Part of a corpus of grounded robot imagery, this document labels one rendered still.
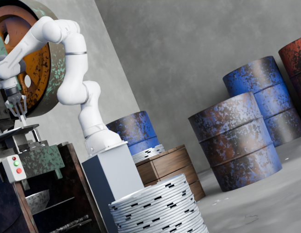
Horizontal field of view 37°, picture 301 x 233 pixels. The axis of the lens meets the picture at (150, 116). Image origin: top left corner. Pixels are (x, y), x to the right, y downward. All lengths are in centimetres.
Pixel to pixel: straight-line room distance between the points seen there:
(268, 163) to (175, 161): 54
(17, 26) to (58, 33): 99
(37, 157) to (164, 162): 73
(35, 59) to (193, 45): 295
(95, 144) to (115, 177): 19
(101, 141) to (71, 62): 42
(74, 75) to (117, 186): 58
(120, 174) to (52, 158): 68
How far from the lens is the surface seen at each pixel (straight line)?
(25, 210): 248
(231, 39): 551
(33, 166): 267
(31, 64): 316
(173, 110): 590
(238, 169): 259
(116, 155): 222
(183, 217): 152
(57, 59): 297
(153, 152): 271
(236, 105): 258
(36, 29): 242
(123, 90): 607
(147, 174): 260
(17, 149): 273
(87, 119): 226
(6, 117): 285
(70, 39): 229
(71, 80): 227
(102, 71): 589
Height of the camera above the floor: 30
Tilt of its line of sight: 6 degrees up
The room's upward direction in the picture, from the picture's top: 23 degrees counter-clockwise
